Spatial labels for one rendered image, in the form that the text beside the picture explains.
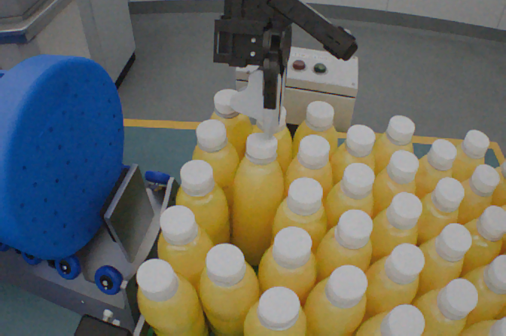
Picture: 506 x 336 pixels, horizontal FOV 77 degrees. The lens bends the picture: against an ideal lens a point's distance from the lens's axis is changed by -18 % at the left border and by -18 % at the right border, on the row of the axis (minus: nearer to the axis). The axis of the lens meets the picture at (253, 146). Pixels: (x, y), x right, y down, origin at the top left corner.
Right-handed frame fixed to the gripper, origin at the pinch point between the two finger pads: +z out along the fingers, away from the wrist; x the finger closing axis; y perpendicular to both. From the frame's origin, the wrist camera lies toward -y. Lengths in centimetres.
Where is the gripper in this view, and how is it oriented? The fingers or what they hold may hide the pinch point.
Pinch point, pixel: (274, 129)
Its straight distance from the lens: 49.0
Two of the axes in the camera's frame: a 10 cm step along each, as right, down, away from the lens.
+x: -2.3, 3.6, -9.0
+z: -0.5, 9.2, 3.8
